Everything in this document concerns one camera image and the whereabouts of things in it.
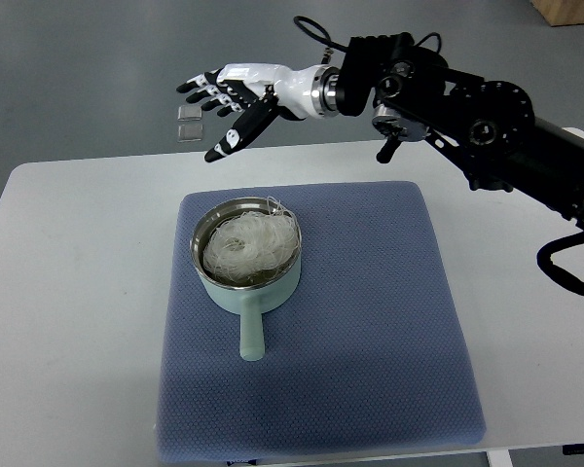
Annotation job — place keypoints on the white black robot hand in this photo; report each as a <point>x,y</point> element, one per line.
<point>259,93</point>

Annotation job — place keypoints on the white vermicelli nest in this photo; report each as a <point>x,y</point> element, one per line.
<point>253,247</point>

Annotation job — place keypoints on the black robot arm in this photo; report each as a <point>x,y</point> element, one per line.
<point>487,129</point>

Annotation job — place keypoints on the mint green steel pot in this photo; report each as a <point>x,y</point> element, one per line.
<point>249,303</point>

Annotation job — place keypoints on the upper floor metal plate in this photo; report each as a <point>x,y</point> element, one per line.
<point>189,112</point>

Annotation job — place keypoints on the blue textured mat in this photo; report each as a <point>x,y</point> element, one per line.
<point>367,353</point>

